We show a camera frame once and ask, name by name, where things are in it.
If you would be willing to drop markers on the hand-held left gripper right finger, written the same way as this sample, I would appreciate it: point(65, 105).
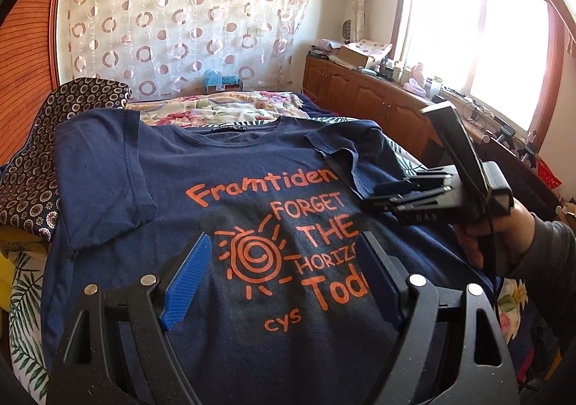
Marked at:
point(375, 279)

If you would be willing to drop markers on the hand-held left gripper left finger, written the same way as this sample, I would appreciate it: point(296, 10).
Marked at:
point(186, 283)

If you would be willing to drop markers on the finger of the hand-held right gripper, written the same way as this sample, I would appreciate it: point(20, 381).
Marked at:
point(405, 209)
point(414, 182)

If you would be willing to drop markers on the navy printed t-shirt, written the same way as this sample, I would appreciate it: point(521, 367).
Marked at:
point(180, 171)

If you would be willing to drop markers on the person's right forearm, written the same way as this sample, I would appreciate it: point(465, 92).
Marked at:
point(553, 247)

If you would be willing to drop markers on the person's right hand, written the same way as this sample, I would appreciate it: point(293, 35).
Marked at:
point(513, 238)

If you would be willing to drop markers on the pink soft toy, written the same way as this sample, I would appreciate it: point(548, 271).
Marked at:
point(418, 74)

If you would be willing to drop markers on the red plastic basket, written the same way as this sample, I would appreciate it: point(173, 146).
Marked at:
point(549, 175)

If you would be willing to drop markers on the long wooden cabinet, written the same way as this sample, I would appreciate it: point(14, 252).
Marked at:
point(360, 90)

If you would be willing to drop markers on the wooden framed window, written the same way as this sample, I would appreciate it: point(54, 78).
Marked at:
point(477, 36)

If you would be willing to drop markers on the dark blue blanket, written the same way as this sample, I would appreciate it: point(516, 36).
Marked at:
point(310, 105)

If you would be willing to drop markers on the pink patterned paper sheet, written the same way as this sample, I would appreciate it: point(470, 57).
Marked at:
point(369, 46)

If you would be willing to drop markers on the yellow flowered cloth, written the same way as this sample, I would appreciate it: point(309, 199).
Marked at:
point(513, 306)

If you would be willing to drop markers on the cardboard box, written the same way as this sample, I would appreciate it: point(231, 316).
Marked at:
point(353, 56)

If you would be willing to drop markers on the palm-leaf bed sheet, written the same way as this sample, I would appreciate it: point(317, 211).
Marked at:
point(27, 319)

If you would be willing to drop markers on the pink floral quilt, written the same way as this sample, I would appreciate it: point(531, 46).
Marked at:
point(202, 110)

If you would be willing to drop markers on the dark circle-patterned pillow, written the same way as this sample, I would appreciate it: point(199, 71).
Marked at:
point(27, 189)

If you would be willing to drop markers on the blue tissue packet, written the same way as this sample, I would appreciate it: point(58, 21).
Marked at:
point(220, 81)

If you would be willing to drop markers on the sheer circle-patterned curtain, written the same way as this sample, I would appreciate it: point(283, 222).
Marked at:
point(180, 27)

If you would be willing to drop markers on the wooden slatted wardrobe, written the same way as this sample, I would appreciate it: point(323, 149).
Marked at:
point(27, 54)

